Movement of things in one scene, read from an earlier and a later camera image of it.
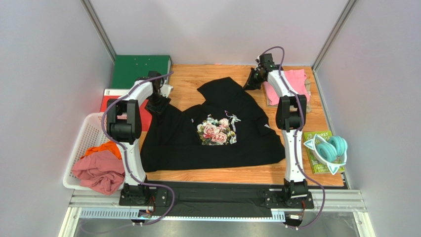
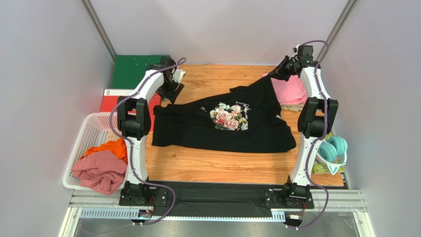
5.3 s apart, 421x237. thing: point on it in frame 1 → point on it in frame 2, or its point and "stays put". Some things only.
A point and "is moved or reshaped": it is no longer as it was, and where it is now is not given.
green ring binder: x=126 y=69 stays put
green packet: x=317 y=166 stays put
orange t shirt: x=111 y=146 stays put
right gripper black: x=253 y=80 → x=282 y=68
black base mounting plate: x=173 y=199 stays put
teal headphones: x=332 y=152 stays put
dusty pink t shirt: x=103 y=171 stays put
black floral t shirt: x=221 y=131 is moved or reshaped
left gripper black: x=160 y=108 → x=172 y=95
